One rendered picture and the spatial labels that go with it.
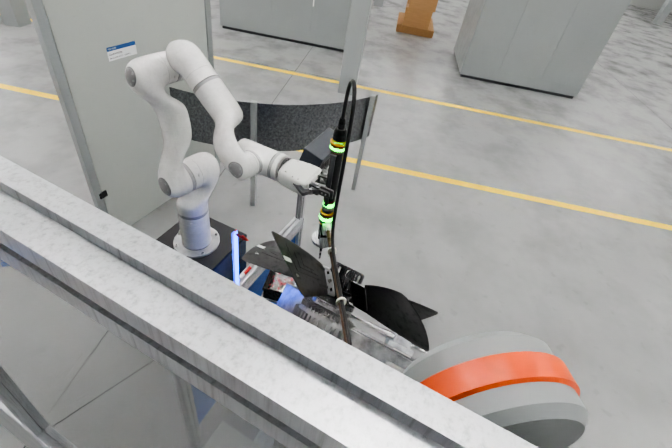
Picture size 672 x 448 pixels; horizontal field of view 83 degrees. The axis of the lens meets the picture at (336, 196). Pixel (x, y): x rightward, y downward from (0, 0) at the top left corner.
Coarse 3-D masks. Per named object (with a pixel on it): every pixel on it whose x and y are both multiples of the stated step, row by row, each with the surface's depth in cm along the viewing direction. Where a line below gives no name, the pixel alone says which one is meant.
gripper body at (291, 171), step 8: (288, 160) 112; (296, 160) 113; (280, 168) 109; (288, 168) 109; (296, 168) 110; (304, 168) 110; (312, 168) 111; (280, 176) 109; (288, 176) 107; (296, 176) 107; (304, 176) 108; (312, 176) 109; (288, 184) 108; (296, 184) 107; (304, 184) 106; (296, 192) 108
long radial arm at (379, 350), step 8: (352, 328) 122; (352, 336) 121; (360, 336) 121; (368, 336) 121; (352, 344) 121; (360, 344) 120; (368, 344) 120; (376, 344) 119; (384, 344) 121; (368, 352) 119; (376, 352) 119; (384, 352) 118; (392, 352) 118; (400, 352) 120; (384, 360) 118; (392, 360) 117; (400, 360) 117; (408, 360) 117
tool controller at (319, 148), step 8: (328, 128) 198; (320, 136) 191; (328, 136) 193; (312, 144) 184; (320, 144) 187; (328, 144) 189; (304, 152) 182; (312, 152) 180; (320, 152) 182; (328, 152) 185; (304, 160) 184; (312, 160) 182; (320, 160) 180; (328, 160) 189; (320, 168) 184
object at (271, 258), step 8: (272, 240) 148; (256, 248) 139; (264, 248) 140; (272, 248) 141; (248, 256) 133; (256, 256) 134; (264, 256) 135; (272, 256) 136; (280, 256) 136; (256, 264) 131; (264, 264) 132; (272, 264) 132; (280, 264) 133; (280, 272) 130; (288, 272) 131
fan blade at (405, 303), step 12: (372, 288) 115; (384, 288) 108; (372, 300) 118; (384, 300) 112; (396, 300) 106; (408, 300) 99; (372, 312) 119; (384, 312) 115; (396, 312) 110; (408, 312) 104; (384, 324) 117; (396, 324) 112; (408, 324) 108; (420, 324) 103; (408, 336) 110; (420, 336) 106
